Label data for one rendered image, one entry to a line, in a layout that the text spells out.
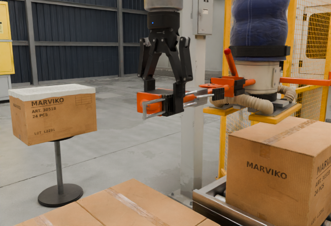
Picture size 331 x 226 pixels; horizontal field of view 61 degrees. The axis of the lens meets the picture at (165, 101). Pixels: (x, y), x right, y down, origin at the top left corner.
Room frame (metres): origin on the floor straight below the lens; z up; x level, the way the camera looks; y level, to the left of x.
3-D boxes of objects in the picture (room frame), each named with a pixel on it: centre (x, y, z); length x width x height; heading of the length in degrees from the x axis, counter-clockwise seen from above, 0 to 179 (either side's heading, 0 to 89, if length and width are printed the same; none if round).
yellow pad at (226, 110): (1.19, -0.29, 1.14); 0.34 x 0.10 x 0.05; 141
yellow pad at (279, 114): (1.07, -0.44, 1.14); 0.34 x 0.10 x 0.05; 141
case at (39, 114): (2.41, 0.98, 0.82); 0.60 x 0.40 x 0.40; 133
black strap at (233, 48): (1.13, -0.37, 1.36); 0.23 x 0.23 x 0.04
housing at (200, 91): (0.77, -0.07, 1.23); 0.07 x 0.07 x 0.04; 51
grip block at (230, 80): (0.94, -0.21, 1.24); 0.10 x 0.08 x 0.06; 51
